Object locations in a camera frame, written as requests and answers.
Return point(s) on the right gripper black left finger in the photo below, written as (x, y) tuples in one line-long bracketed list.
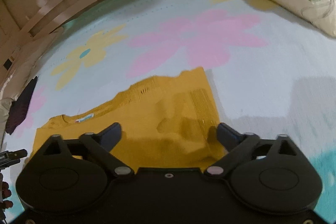
[(85, 156)]

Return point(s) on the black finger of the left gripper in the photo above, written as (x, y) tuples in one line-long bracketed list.
[(9, 158)]

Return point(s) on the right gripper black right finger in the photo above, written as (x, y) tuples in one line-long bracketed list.
[(250, 156)]

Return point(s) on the mustard yellow knit sweater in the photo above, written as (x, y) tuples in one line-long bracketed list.
[(167, 122)]

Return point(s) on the dark striped folded garment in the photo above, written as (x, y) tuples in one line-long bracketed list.
[(19, 108)]

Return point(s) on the floral bed sheet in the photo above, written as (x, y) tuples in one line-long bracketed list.
[(270, 71)]

